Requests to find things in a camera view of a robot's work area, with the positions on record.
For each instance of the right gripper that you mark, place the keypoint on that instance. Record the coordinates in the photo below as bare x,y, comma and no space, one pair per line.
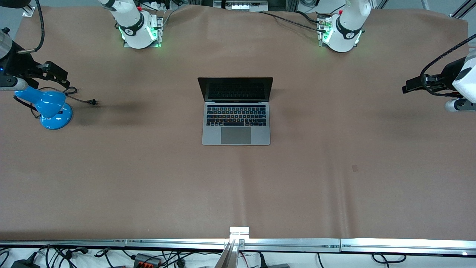
18,64

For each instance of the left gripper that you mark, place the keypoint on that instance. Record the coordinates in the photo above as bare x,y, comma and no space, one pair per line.
447,73

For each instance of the grey laptop computer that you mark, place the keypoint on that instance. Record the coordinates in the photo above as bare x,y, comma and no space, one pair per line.
235,126

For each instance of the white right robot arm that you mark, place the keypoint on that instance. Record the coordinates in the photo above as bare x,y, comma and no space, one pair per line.
130,22

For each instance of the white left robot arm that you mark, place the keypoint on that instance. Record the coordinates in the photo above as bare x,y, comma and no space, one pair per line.
347,29

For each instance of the blue desk lamp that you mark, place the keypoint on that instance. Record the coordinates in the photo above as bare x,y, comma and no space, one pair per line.
52,108

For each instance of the black power adapter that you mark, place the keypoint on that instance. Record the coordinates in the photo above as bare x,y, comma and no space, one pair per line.
24,263

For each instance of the grey power strip box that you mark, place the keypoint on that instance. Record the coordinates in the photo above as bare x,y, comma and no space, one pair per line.
241,5

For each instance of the grey connector box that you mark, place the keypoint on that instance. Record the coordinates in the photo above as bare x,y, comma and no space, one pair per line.
147,259

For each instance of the brown table cover mat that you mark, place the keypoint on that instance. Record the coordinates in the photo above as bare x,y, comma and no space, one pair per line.
238,186

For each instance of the aluminium frame profile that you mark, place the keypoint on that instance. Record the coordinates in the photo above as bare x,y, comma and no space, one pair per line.
29,9
463,9

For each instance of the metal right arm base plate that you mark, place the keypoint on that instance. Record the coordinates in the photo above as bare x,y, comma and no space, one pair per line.
160,29

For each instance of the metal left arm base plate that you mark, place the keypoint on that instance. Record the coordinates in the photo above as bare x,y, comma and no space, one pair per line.
322,29

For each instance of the aluminium table edge rail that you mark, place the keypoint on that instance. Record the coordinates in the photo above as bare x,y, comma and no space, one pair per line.
372,245

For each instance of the aluminium camera mount post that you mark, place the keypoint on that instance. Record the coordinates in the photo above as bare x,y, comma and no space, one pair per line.
234,242

